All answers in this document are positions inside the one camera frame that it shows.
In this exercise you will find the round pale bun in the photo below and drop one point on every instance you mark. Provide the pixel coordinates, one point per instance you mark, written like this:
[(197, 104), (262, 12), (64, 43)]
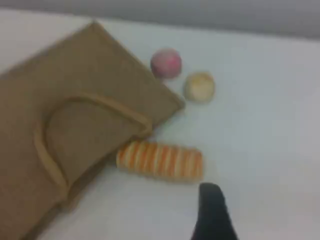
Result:
[(199, 87)]

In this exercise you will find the long striped bread loaf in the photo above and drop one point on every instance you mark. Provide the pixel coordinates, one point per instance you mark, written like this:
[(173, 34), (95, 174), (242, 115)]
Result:
[(160, 161)]

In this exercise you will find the brown jute tote bag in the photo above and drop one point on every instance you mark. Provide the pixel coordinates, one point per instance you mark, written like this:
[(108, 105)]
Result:
[(75, 75)]

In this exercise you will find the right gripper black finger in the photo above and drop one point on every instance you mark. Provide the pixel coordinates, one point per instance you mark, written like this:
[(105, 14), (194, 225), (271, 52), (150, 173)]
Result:
[(212, 217)]

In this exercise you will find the pink peach toy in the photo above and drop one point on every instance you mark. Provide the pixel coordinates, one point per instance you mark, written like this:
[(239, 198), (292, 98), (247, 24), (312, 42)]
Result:
[(166, 63)]

